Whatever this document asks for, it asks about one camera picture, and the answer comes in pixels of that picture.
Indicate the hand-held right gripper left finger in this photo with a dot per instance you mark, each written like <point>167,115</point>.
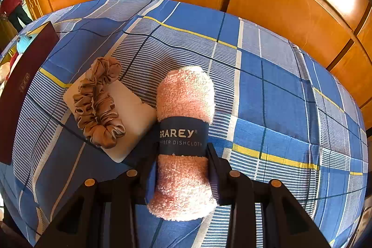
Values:
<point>141,178</point>

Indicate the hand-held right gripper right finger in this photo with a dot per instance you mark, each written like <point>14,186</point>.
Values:
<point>213,178</point>

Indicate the white towel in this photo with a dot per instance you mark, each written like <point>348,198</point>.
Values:
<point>130,120</point>

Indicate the pink dishcloth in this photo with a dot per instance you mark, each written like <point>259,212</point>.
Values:
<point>183,97</point>

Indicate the brown satin scrunchie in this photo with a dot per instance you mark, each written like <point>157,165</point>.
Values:
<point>84,104</point>

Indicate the maroon box with gold lining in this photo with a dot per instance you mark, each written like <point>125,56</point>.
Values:
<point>23,82</point>

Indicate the red soft item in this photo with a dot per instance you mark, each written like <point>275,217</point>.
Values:
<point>13,63</point>

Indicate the light blue plush toy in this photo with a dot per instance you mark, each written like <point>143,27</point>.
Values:
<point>23,43</point>

